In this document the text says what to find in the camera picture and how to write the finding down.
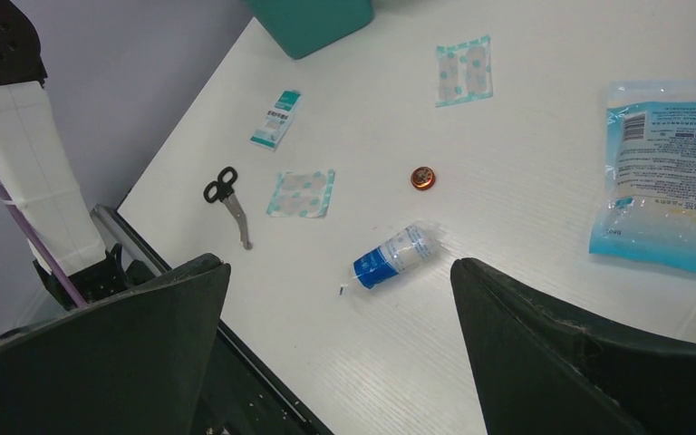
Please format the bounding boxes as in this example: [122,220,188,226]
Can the bandage strip pack upper centre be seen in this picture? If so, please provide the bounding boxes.
[435,35,494,108]

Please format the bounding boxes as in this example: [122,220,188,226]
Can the blue white bandage roll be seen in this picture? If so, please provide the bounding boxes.
[338,221,445,295]

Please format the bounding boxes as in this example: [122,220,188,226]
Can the black handled bandage scissors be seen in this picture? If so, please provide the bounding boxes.
[203,166,253,250]

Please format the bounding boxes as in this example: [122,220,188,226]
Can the teal medical gauze packet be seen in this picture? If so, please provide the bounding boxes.
[249,90,302,151]

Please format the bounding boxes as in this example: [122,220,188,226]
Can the blue cotton swab bag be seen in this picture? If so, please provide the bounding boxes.
[589,81,696,273]

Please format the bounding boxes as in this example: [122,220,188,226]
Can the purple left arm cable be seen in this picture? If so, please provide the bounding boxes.
[0,154,89,310]

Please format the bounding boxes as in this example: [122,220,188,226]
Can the bandage strip pack near scissors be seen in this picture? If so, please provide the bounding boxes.
[266,169,336,218]

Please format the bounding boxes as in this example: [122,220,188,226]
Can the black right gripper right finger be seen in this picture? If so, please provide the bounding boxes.
[450,258,696,434]

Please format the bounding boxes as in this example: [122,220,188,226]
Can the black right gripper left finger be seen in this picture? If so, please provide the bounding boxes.
[0,254,231,434]

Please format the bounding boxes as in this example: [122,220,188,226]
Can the teal medicine kit box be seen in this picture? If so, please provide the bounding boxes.
[246,0,374,60]

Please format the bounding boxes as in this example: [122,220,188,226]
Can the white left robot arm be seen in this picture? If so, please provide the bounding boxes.
[0,1,131,310]

